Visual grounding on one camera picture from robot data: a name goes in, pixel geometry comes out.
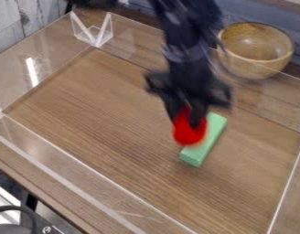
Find clear acrylic enclosure wall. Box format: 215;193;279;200
0;13;300;234

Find green rectangular block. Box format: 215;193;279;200
181;112;229;167

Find clear acrylic corner bracket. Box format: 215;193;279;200
70;12;114;48

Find black cable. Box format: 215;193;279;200
0;206;36;234

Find wooden bowl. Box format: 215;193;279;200
219;22;295;80

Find red plush tomato toy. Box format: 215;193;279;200
173;106;207;146

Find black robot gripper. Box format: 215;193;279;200
146;56;234;129

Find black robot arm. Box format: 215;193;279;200
146;0;233;128

